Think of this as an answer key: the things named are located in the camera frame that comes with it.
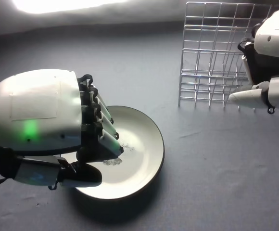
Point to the white plate with grey underside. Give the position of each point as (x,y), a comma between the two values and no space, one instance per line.
(139,134)
(156,175)

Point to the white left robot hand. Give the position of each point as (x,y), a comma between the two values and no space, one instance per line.
(33,108)

